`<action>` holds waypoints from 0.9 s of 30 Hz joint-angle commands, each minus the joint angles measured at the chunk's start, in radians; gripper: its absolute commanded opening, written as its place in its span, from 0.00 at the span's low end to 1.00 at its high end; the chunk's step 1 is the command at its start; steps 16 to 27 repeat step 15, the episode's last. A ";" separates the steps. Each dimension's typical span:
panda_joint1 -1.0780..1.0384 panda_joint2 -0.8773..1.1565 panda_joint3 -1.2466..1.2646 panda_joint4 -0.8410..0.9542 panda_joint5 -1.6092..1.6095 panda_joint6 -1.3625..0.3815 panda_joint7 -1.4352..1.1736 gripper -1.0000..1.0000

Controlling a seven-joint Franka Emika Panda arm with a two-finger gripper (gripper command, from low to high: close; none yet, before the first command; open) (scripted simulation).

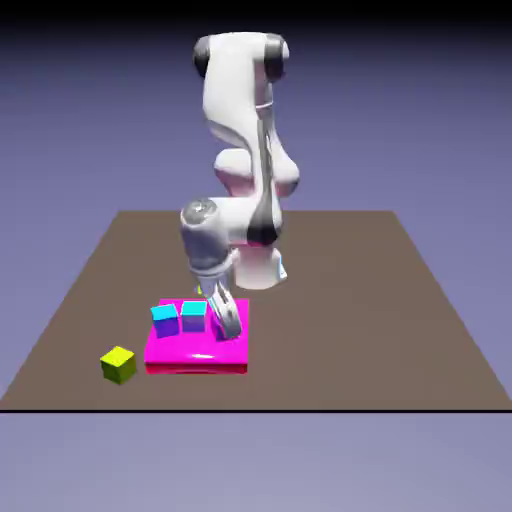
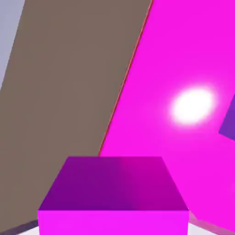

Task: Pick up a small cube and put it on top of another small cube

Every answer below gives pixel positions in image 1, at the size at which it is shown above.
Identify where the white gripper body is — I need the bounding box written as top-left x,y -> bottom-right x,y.
202,280 -> 244,340

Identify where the small cyan cube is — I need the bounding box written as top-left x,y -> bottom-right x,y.
150,303 -> 180,340
180,300 -> 208,334

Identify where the large magenta box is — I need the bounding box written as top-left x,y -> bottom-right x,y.
143,298 -> 250,376

